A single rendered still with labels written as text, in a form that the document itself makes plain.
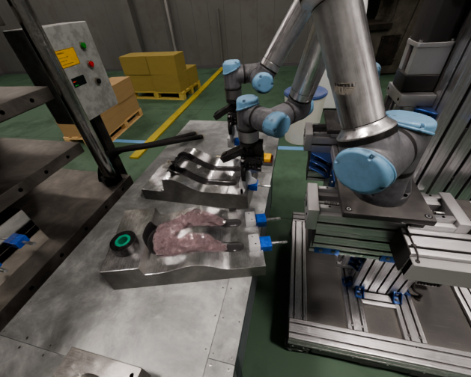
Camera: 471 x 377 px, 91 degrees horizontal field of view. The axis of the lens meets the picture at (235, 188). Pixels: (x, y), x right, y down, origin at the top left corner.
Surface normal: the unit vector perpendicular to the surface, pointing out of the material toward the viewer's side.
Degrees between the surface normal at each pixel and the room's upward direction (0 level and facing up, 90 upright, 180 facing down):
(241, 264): 0
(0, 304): 0
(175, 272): 90
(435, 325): 0
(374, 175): 97
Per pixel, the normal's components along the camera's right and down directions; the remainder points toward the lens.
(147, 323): -0.07, -0.77
